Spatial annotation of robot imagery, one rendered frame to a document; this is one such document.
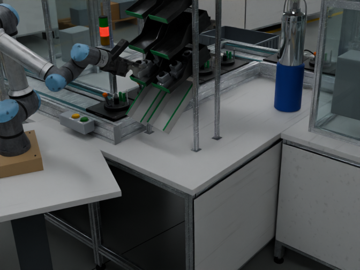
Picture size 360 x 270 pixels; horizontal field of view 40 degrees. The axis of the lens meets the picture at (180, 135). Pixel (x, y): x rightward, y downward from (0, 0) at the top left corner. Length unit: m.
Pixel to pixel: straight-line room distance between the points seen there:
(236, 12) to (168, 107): 5.27
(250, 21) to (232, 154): 5.28
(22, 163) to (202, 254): 0.94
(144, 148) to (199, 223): 0.49
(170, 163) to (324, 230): 0.95
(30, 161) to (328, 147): 1.44
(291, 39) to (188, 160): 0.91
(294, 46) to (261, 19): 4.97
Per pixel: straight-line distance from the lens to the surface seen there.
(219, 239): 2.52
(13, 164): 2.40
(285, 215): 2.92
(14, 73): 2.43
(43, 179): 2.36
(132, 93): 2.93
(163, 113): 2.44
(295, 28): 2.82
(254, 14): 7.66
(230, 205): 2.49
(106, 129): 2.58
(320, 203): 2.76
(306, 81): 3.36
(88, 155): 2.50
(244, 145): 2.54
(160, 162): 2.39
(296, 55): 2.86
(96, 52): 2.21
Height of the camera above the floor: 2.01
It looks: 26 degrees down
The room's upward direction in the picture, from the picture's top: 1 degrees counter-clockwise
